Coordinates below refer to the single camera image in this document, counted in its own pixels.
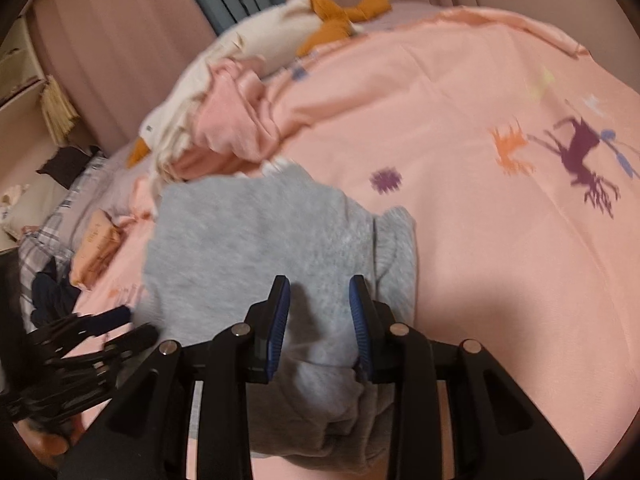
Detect white goose plush toy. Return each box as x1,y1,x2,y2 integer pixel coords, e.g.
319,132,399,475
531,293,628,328
127,0,392,168

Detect orange printed folded clothes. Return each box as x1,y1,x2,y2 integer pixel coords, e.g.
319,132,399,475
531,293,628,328
70,209,122,290

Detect beige shelf unit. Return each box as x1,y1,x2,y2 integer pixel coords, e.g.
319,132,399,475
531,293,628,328
1,18,66,249

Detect person's left hand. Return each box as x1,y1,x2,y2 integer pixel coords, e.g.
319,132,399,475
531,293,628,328
14,414,86,470

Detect plaid pillow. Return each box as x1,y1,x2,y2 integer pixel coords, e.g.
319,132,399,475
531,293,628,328
18,151,107,332

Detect peach animal print duvet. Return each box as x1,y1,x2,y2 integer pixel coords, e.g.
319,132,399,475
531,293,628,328
69,5,640,480

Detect pink folded garment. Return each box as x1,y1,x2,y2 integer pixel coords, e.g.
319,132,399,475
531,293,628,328
155,56,281,181

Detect grey knit garment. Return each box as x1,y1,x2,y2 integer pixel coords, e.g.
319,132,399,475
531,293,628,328
142,161,419,476

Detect dark navy cloth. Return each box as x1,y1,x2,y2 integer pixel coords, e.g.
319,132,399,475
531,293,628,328
30,257,81,328

